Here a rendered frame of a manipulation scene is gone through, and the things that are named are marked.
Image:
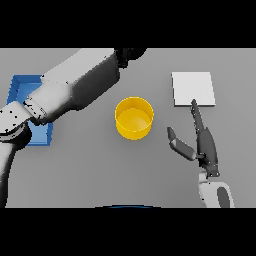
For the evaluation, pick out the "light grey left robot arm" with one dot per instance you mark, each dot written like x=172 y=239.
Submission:
x=76 y=80

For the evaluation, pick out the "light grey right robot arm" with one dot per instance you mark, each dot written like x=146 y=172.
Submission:
x=213 y=193

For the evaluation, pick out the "yellow bowl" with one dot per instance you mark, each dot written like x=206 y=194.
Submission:
x=134 y=118

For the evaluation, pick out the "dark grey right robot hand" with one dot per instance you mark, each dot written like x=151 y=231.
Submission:
x=206 y=146

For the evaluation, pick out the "blue tray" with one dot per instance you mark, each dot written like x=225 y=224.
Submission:
x=23 y=87

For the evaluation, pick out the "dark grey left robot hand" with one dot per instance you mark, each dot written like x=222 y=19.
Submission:
x=130 y=54

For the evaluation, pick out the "flat pale square scale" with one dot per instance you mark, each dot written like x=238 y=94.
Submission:
x=193 y=88

